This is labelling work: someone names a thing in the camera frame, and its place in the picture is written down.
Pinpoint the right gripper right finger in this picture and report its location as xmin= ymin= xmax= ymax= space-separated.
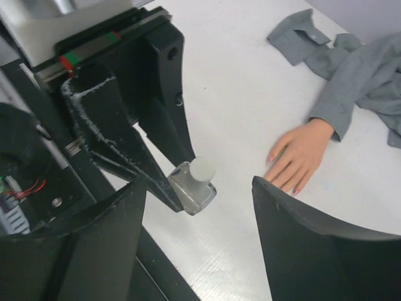
xmin=252 ymin=176 xmax=400 ymax=300

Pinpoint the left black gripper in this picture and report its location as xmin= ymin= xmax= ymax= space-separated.
xmin=34 ymin=6 xmax=195 ymax=213

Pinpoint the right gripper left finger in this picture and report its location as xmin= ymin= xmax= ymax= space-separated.
xmin=1 ymin=181 xmax=146 ymax=300

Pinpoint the white nail polish cap brush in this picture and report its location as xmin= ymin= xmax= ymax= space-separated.
xmin=189 ymin=157 xmax=216 ymax=187

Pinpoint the clear nail polish bottle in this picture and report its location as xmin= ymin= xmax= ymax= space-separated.
xmin=167 ymin=161 xmax=217 ymax=216

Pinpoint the mannequin hand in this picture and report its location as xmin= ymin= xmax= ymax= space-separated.
xmin=264 ymin=119 xmax=334 ymax=195

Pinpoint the grey crumpled shirt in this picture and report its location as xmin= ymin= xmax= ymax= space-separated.
xmin=266 ymin=9 xmax=400 ymax=148

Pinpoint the white slotted cable duct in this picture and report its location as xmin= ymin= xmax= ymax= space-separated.
xmin=1 ymin=206 xmax=31 ymax=235

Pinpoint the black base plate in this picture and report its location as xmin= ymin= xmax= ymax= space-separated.
xmin=1 ymin=61 xmax=197 ymax=300

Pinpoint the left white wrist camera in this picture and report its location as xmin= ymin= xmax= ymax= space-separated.
xmin=1 ymin=1 xmax=148 ymax=70

